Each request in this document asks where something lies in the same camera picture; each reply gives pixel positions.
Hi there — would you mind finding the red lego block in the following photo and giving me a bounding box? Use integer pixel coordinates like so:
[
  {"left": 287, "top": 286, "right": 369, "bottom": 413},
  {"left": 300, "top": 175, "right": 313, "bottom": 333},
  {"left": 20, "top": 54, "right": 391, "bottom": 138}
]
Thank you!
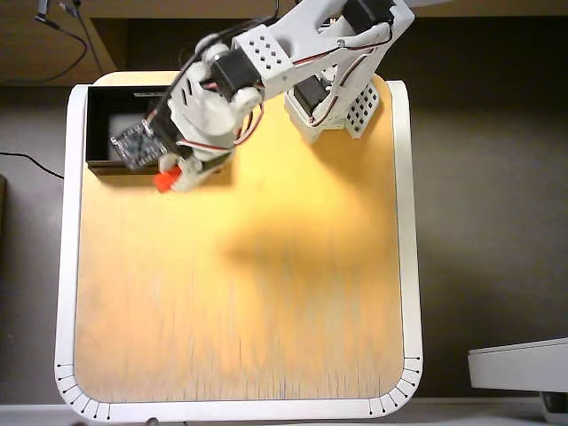
[{"left": 154, "top": 166, "right": 182, "bottom": 194}]

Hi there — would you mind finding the black cable with plug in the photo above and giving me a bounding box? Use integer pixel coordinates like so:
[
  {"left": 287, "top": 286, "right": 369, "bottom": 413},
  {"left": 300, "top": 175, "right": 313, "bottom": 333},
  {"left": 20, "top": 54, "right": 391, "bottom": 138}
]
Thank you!
[
  {"left": 34, "top": 0, "right": 89, "bottom": 85},
  {"left": 57, "top": 0, "right": 104, "bottom": 75}
]

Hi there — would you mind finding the brown wooden shelf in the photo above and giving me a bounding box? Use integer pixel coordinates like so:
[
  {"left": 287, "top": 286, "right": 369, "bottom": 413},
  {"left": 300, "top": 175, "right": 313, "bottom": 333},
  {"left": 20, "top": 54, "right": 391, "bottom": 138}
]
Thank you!
[{"left": 0, "top": 0, "right": 568, "bottom": 88}]

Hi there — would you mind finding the white gripper with motor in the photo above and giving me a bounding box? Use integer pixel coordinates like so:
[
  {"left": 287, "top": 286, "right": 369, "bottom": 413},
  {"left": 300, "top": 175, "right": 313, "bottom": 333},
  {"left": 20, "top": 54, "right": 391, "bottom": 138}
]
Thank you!
[{"left": 145, "top": 60, "right": 264, "bottom": 193}]

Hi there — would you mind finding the thin black floor cable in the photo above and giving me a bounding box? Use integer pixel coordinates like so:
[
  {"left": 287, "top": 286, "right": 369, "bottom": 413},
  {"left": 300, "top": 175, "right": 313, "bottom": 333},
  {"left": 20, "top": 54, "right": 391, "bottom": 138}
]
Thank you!
[{"left": 0, "top": 151, "right": 66, "bottom": 180}]

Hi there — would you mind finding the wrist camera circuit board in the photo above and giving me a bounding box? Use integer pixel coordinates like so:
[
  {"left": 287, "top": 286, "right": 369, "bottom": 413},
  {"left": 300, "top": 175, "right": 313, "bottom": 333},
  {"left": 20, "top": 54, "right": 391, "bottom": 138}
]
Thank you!
[{"left": 109, "top": 123, "right": 168, "bottom": 172}]

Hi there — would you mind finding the white table rim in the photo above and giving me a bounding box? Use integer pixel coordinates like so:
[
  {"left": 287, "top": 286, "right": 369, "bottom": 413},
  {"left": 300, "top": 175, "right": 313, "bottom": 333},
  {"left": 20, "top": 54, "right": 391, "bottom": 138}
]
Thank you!
[{"left": 53, "top": 79, "right": 424, "bottom": 422}]

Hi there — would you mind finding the black open bin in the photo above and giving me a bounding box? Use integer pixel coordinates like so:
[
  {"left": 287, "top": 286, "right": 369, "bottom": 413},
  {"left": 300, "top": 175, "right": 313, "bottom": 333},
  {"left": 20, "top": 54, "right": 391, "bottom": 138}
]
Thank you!
[{"left": 85, "top": 84, "right": 234, "bottom": 177}]

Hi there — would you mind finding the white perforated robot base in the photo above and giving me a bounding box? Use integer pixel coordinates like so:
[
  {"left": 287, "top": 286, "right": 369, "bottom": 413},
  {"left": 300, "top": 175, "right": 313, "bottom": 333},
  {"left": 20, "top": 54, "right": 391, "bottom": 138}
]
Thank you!
[{"left": 283, "top": 73, "right": 383, "bottom": 144}]

